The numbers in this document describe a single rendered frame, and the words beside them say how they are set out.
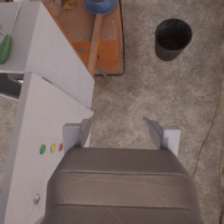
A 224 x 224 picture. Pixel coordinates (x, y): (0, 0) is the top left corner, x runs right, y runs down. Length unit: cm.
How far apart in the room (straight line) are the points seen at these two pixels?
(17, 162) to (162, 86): 148
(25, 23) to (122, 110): 126
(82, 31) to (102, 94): 68
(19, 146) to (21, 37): 27
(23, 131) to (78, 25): 102
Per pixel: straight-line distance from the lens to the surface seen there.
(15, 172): 43
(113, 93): 165
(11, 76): 59
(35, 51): 48
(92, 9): 135
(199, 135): 169
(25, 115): 41
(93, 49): 111
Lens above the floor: 157
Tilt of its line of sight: 78 degrees down
